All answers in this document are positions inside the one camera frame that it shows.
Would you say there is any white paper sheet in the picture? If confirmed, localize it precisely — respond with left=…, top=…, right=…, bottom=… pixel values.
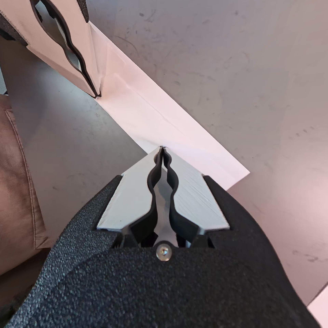
left=88, top=20, right=251, bottom=191
left=307, top=295, right=328, bottom=328

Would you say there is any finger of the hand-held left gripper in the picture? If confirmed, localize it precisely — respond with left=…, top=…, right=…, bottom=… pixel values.
left=0, top=0, right=98, bottom=99
left=41, top=0, right=102, bottom=98

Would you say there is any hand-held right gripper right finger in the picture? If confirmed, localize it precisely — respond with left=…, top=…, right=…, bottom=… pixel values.
left=163, top=147, right=230, bottom=248

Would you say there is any grey desk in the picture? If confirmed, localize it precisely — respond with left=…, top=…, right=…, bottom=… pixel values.
left=0, top=0, right=328, bottom=308

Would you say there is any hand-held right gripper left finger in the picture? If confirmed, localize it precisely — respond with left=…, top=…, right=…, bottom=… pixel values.
left=97, top=146, right=163, bottom=248

